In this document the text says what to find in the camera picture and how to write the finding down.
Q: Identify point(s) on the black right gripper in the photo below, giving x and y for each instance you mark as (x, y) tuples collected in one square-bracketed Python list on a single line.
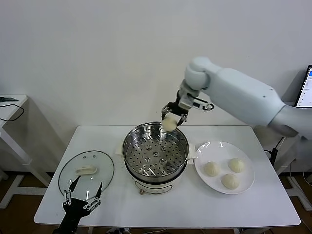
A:
[(178, 108)]

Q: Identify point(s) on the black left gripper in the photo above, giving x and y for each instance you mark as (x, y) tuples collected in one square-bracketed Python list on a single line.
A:
[(74, 209)]

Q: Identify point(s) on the white steamed baozi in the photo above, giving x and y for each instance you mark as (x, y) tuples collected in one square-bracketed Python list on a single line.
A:
[(211, 169), (229, 181), (236, 165), (169, 124)]

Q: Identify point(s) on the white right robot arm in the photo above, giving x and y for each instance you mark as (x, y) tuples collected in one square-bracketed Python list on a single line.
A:
[(239, 92)]

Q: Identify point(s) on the stainless steel steamer basket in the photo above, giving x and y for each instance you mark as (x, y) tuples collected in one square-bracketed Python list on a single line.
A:
[(156, 148)]

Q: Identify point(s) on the round glass pot lid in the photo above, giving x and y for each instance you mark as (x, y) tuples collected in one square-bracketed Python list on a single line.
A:
[(85, 169)]

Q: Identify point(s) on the round white plate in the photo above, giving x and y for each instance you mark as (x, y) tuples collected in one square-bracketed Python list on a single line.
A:
[(219, 151)]

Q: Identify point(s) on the white electric cooking pot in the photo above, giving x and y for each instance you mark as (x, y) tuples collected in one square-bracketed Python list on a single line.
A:
[(151, 187)]

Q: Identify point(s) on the black power adapter block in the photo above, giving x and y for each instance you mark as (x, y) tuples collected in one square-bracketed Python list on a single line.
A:
[(274, 156)]

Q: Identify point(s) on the white side table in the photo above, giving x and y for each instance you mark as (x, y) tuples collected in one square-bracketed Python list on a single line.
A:
[(9, 112), (299, 189)]

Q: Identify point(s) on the flat black device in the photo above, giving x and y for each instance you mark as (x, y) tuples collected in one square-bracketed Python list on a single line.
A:
[(7, 99)]

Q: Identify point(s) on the open grey laptop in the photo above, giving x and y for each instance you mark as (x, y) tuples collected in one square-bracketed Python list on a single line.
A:
[(307, 85)]

